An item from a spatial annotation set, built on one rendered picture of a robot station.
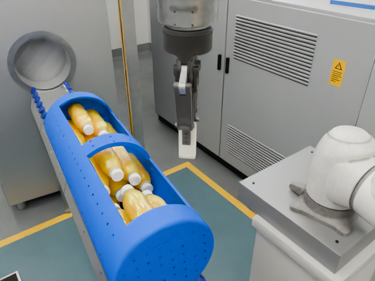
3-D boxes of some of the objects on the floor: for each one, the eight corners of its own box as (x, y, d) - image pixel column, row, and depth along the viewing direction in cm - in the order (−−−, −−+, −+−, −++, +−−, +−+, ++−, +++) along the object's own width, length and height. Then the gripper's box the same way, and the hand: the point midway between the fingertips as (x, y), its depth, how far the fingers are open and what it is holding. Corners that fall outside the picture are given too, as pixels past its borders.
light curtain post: (148, 234, 239) (125, -41, 150) (152, 240, 235) (130, -40, 146) (140, 237, 237) (112, -40, 148) (144, 243, 232) (116, -39, 143)
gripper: (170, 13, 57) (173, 136, 69) (153, 34, 46) (160, 176, 58) (216, 15, 56) (210, 139, 68) (209, 37, 45) (204, 180, 57)
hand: (187, 140), depth 62 cm, fingers closed
